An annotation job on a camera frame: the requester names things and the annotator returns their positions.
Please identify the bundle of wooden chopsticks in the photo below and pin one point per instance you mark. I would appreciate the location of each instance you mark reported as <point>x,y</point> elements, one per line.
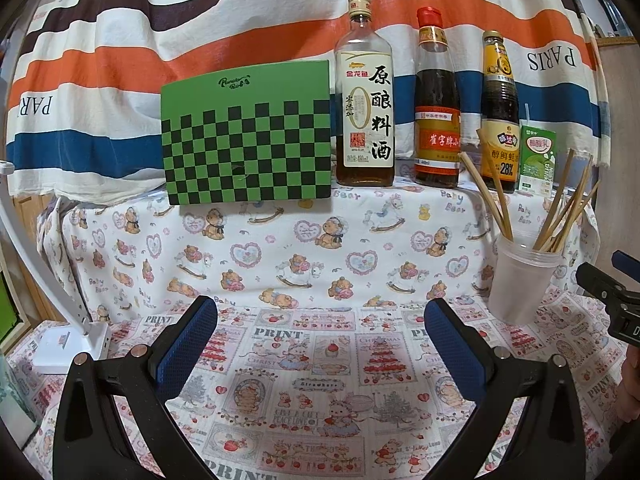
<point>547,237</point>

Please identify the green board with wooden frame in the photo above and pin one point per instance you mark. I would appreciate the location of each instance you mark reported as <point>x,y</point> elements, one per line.
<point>7,305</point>

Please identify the translucent plastic cup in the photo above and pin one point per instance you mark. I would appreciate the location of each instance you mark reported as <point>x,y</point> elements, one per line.
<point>520,290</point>

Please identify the oyster sauce bottle yellow label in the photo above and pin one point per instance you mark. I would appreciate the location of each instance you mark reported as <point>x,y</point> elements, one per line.
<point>499,105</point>

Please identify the white desk lamp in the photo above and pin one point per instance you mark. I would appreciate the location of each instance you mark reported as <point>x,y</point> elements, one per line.
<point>65,347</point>

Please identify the wooden cabinet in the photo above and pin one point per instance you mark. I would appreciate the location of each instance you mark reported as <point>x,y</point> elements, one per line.
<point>622,160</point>

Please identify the person's right hand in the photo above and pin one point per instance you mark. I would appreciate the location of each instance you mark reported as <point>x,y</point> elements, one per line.
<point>629,387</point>

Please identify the white drinking straw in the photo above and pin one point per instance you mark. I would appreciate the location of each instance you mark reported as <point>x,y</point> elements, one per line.
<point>527,115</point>

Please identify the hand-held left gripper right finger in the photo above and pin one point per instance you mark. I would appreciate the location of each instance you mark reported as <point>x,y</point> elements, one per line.
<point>450,345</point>

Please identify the cooking wine bottle white label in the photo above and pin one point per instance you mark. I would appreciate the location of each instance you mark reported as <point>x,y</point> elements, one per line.
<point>365,125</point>

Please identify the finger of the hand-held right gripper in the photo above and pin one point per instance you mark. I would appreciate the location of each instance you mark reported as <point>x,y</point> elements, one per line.
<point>625,261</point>
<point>605,282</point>

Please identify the striped printed cloth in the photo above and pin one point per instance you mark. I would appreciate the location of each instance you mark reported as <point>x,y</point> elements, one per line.
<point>200,20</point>

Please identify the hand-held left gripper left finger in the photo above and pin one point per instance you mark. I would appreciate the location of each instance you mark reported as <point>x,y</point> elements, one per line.
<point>187,345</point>

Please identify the strawberry print tablecloth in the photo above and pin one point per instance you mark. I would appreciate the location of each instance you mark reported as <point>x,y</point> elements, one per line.
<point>320,385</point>

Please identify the sesame oil bottle red cap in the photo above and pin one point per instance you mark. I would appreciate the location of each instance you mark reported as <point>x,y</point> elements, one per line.
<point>437,110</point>

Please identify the green checkered box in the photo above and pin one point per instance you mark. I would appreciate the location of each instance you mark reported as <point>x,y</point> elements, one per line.
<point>240,150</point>

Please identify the green milk carton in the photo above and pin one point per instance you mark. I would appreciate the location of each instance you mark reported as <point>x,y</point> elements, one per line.
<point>537,160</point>

